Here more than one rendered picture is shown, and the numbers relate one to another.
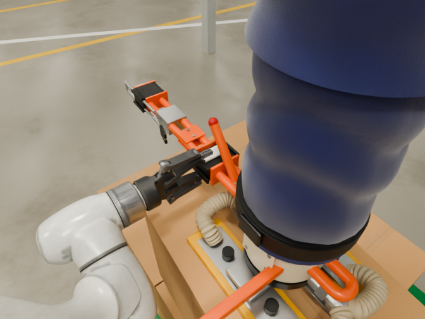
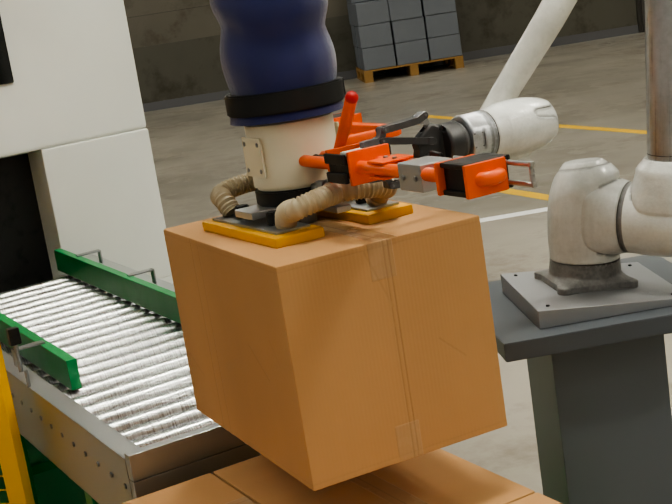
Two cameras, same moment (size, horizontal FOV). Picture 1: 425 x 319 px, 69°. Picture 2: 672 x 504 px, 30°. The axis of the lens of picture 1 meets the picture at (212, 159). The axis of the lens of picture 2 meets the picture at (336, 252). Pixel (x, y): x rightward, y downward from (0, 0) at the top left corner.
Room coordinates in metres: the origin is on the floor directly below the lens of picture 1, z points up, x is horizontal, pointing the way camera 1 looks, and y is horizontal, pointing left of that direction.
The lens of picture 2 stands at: (2.69, 0.26, 1.53)
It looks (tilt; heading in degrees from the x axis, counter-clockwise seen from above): 13 degrees down; 189
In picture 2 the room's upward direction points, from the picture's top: 9 degrees counter-clockwise
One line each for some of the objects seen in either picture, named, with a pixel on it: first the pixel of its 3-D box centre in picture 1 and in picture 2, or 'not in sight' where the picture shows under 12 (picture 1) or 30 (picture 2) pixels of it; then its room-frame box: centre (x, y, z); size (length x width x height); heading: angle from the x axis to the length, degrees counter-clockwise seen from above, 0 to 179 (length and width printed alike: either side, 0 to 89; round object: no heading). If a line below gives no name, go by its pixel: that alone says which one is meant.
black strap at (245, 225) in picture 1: (298, 197); (285, 96); (0.34, -0.15, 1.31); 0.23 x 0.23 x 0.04
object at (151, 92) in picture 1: (151, 95); (471, 176); (0.83, 0.19, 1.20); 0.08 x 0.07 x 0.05; 36
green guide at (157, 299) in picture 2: not in sight; (140, 285); (-1.30, -1.03, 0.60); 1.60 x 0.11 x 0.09; 37
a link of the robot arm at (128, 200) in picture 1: (128, 203); (470, 137); (0.41, 0.19, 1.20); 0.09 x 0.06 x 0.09; 36
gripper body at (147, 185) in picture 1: (157, 188); (437, 145); (0.46, 0.13, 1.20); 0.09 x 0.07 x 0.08; 126
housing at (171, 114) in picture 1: (171, 119); (426, 174); (0.72, 0.12, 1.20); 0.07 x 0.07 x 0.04; 36
